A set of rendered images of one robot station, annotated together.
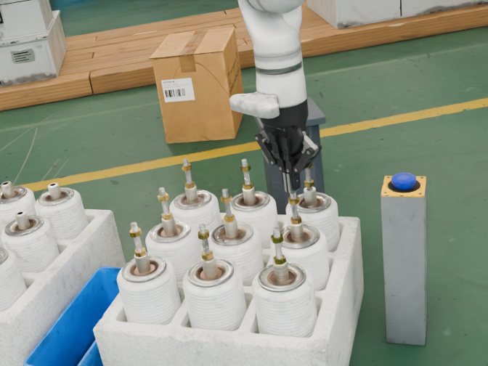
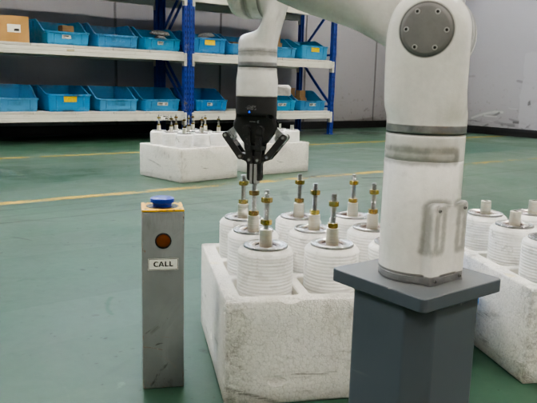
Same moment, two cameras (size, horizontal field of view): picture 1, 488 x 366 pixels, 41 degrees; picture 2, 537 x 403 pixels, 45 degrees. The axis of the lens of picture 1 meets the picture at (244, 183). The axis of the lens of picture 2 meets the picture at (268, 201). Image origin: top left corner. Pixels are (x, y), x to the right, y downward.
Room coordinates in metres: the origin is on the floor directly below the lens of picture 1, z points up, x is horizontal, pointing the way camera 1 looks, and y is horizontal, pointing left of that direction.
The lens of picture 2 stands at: (1.98, -0.68, 0.52)
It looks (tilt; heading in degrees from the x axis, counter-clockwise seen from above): 10 degrees down; 148
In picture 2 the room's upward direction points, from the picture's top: 2 degrees clockwise
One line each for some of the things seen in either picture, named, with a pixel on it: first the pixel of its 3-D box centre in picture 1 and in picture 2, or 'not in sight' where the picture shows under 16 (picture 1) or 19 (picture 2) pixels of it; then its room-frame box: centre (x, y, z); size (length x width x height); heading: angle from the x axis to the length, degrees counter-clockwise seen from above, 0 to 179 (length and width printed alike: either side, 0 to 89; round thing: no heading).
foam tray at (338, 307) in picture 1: (244, 307); (310, 309); (1.00, 0.03, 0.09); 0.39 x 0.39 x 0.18; 70
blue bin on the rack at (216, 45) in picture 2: not in sight; (196, 42); (-3.85, 2.08, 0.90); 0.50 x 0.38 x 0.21; 5
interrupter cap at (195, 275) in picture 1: (210, 273); (298, 216); (0.89, 0.07, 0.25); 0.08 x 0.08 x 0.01
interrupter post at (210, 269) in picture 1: (209, 266); (298, 210); (0.89, 0.07, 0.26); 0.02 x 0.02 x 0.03
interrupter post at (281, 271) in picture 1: (281, 270); (243, 211); (0.85, -0.04, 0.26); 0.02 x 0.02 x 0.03
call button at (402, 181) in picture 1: (404, 182); (162, 202); (0.97, -0.26, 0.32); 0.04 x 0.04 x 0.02
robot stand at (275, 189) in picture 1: (293, 169); (407, 387); (1.43, -0.12, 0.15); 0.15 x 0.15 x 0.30; 6
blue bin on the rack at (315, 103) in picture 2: not in sight; (299, 100); (-3.96, 3.37, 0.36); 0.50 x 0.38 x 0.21; 6
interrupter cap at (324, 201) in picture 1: (311, 202); (265, 245); (1.07, -0.12, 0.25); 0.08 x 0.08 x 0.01
